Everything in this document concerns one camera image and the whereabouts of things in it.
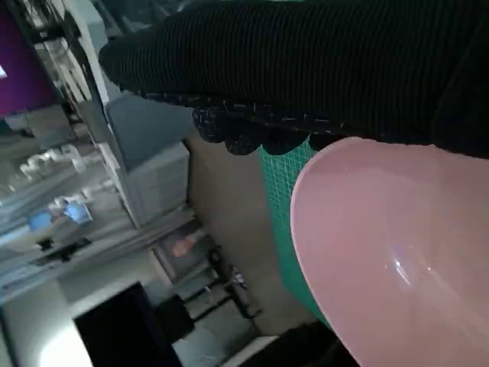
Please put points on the white mesh-sided cabinet on casters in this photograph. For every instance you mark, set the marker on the white mesh-sided cabinet on casters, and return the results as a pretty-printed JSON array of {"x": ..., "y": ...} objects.
[{"x": 153, "y": 172}]

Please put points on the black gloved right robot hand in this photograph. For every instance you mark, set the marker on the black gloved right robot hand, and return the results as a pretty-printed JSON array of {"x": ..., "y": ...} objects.
[{"x": 305, "y": 57}]

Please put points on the pink bowl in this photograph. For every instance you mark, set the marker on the pink bowl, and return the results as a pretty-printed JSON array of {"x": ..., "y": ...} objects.
[{"x": 382, "y": 248}]

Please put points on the black monitor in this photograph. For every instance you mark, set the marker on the black monitor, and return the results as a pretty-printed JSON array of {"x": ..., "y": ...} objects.
[{"x": 122, "y": 332}]

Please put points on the green cutting mat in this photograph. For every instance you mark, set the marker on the green cutting mat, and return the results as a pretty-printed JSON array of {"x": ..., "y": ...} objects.
[{"x": 279, "y": 199}]

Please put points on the purple panel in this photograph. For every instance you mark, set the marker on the purple panel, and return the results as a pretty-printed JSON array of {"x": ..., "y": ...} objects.
[{"x": 19, "y": 57}]

